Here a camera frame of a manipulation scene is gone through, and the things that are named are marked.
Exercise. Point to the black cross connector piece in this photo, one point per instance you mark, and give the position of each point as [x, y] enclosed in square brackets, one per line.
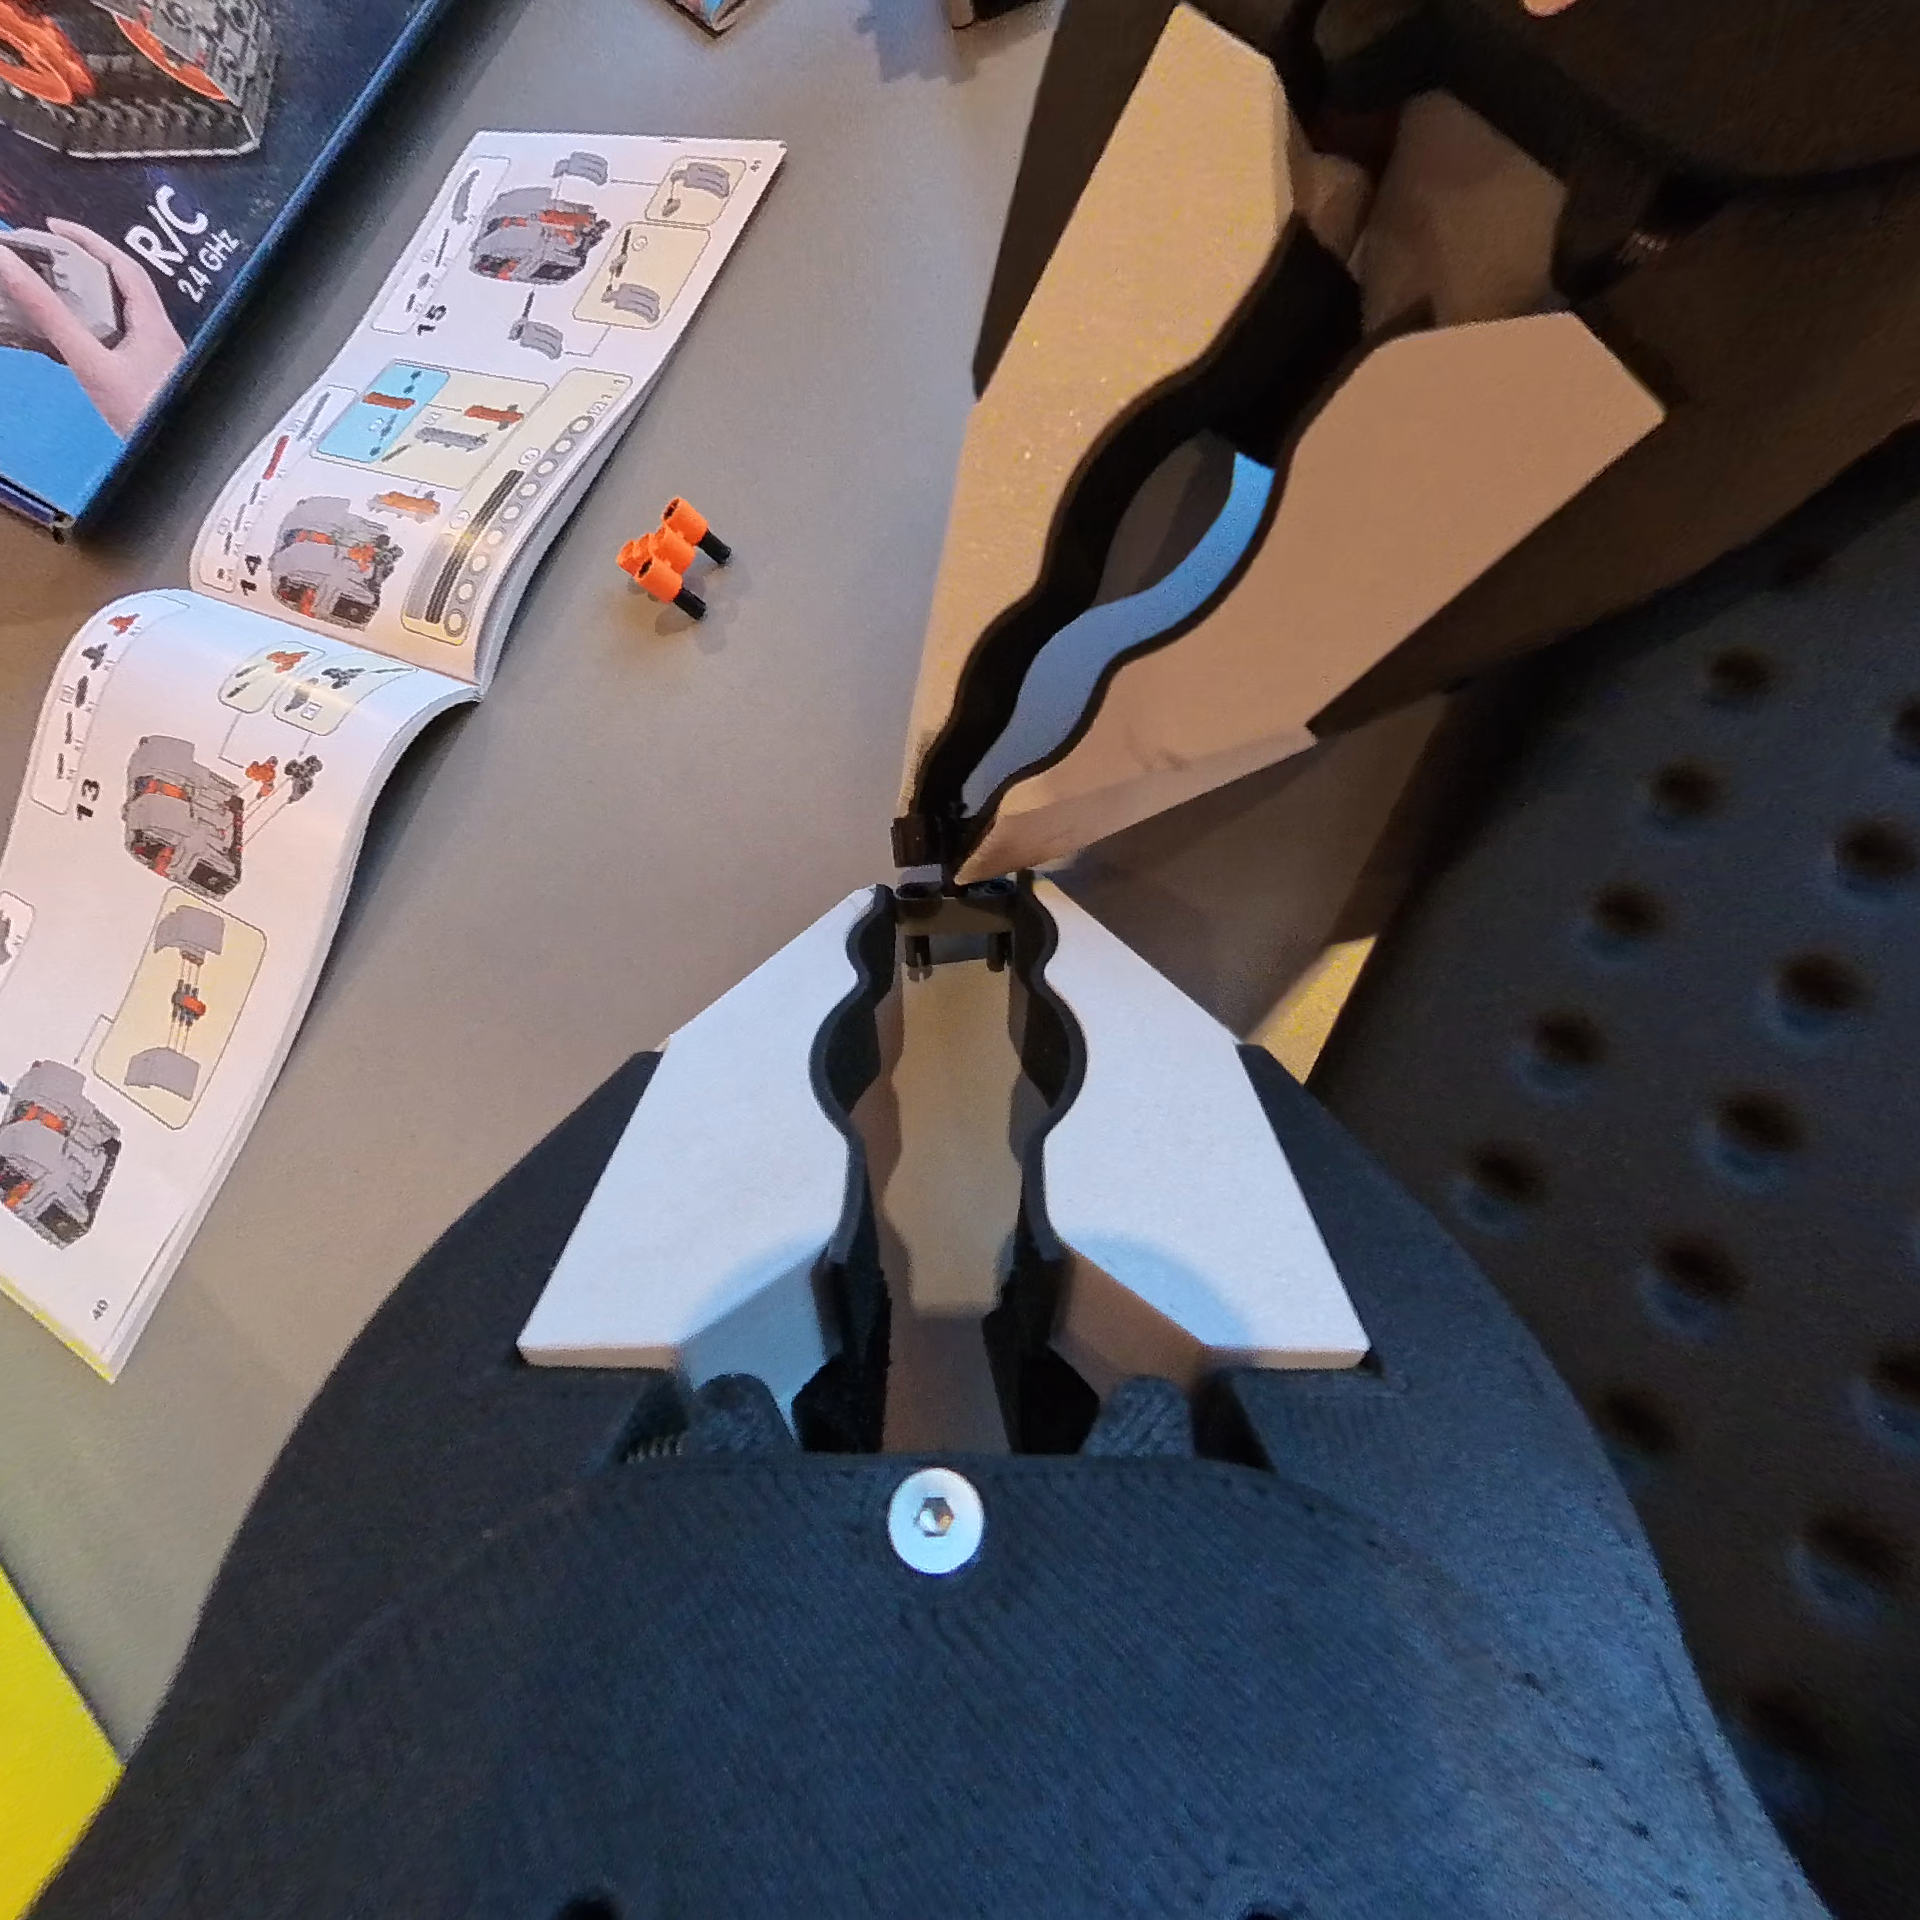
[918, 839]

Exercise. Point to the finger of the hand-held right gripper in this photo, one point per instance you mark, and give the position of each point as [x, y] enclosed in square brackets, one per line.
[1425, 525]
[1141, 301]

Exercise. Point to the orange connector with black pins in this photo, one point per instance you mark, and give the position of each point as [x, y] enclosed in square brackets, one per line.
[668, 556]

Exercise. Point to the open instruction booklet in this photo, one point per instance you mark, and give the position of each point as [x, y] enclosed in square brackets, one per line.
[525, 301]

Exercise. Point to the grey beam with black pins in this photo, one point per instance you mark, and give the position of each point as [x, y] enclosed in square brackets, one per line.
[955, 909]

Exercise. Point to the grey desk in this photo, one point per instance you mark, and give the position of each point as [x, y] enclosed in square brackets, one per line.
[675, 902]

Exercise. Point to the black dimpled edge pad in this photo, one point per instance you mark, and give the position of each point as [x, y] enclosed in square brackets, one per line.
[1651, 974]

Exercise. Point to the yellow plastic bin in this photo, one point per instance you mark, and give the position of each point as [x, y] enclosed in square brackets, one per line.
[38, 1769]

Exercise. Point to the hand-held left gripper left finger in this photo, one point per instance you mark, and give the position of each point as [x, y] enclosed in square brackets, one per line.
[705, 1201]

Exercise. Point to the blue robot kit box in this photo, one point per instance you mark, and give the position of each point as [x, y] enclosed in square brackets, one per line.
[225, 224]

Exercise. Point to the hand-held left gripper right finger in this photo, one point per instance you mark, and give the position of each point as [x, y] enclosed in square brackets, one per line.
[1186, 1201]

